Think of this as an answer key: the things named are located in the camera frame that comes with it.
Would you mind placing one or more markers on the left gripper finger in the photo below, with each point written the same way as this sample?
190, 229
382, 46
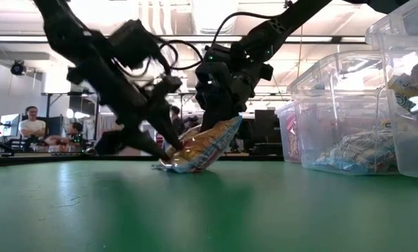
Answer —
138, 143
166, 129

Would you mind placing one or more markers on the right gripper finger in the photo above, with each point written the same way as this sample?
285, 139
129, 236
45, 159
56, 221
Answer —
231, 116
210, 120

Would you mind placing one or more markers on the blue ramen noodle pack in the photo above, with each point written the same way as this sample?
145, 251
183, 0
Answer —
205, 147

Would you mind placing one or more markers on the black background robot arm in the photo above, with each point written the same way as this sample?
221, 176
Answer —
82, 148

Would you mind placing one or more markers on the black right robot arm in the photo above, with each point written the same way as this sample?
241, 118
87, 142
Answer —
275, 31

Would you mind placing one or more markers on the person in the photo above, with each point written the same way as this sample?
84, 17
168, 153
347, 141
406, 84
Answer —
176, 120
75, 133
31, 126

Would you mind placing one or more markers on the white curtain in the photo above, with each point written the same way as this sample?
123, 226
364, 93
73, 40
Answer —
105, 122

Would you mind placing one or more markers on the black background cabinet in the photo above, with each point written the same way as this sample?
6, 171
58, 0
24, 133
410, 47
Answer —
266, 129

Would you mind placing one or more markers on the clear plastic bin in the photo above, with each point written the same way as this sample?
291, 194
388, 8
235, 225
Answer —
282, 140
334, 105
404, 147

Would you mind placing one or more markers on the red ramen noodle pack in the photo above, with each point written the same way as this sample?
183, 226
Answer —
293, 136

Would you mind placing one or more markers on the black background monitor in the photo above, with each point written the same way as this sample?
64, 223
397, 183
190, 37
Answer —
54, 126

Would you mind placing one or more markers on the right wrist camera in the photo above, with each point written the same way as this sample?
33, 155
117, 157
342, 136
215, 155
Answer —
215, 54

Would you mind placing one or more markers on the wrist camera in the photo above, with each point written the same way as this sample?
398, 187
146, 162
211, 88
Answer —
135, 43
215, 54

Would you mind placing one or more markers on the black background station frame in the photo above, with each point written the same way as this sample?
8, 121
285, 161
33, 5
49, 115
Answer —
189, 94

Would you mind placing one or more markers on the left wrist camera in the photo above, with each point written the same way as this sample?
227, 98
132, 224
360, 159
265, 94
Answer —
135, 43

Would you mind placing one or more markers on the silver ceiling duct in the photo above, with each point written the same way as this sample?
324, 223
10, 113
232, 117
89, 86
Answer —
214, 14

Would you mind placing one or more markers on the black metal table frame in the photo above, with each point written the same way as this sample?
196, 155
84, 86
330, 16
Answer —
37, 159

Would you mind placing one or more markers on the black round camera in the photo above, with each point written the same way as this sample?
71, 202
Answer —
18, 67

